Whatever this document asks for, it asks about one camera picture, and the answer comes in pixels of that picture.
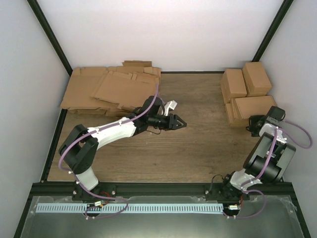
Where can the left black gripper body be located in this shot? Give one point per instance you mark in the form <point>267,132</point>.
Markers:
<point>161,124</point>

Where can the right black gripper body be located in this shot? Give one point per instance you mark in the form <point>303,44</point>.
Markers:
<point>253,121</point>

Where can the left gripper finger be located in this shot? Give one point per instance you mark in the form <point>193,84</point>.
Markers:
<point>177,119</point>
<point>178,126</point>

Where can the brown cardboard box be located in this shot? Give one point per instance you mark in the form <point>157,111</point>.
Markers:
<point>244,108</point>

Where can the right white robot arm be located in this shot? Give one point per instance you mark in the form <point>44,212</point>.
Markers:
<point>267,161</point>

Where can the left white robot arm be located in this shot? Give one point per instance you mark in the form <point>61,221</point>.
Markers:
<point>80,147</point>

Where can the folded cardboard box front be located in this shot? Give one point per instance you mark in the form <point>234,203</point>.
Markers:
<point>229,113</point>

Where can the folded cardboard box back right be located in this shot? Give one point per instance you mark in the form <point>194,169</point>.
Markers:
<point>256,80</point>

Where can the folded cardboard box back left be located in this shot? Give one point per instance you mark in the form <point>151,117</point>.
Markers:
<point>233,85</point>

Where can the stack of flat cardboard sheets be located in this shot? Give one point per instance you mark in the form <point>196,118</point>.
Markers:
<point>112,91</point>

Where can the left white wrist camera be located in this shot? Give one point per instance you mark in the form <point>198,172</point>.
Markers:
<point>169,106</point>

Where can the right black frame post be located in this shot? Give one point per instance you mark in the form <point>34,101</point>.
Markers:
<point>281,13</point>

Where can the black frame post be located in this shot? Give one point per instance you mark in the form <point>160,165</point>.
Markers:
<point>281,13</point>
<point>39,14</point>

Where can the light blue slotted cable duct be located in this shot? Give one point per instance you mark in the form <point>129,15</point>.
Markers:
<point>132,208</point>

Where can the black aluminium front rail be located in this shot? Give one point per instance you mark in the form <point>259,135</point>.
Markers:
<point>126,189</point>

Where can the left black frame post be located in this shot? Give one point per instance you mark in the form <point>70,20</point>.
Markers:
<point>39,14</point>

